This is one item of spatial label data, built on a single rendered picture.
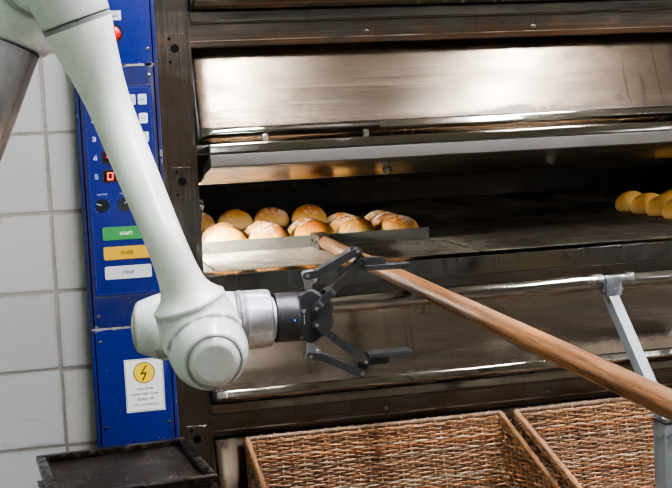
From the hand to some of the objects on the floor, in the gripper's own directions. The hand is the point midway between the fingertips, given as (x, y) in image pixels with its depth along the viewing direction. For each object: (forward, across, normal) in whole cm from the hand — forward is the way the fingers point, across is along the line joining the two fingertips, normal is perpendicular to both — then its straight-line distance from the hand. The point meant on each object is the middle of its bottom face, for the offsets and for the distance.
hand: (401, 308), depth 195 cm
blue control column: (-40, +119, -155) cm, 199 cm away
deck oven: (+58, +118, -158) cm, 206 cm away
